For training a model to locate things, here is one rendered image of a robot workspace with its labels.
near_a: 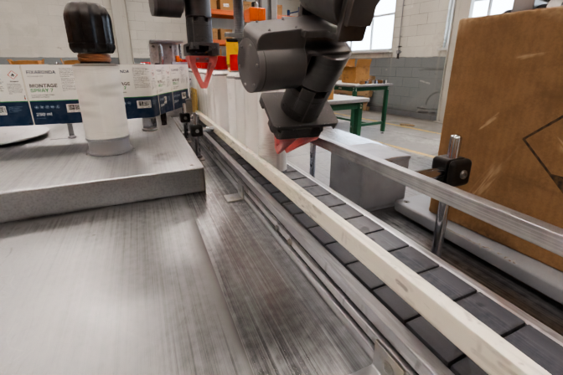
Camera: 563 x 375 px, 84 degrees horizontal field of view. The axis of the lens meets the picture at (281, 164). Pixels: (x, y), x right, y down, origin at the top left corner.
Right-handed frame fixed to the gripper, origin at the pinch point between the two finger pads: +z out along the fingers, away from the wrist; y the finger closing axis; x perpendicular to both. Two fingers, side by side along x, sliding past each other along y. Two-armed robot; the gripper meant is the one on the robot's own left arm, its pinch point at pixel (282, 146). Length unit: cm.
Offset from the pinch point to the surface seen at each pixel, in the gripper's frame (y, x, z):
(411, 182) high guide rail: -2.7, 17.7, -16.7
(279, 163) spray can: -0.3, 0.6, 3.8
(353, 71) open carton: -287, -287, 222
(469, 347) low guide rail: 4.3, 30.5, -20.2
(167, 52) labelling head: 9, -73, 37
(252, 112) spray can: 1.3, -11.1, 3.4
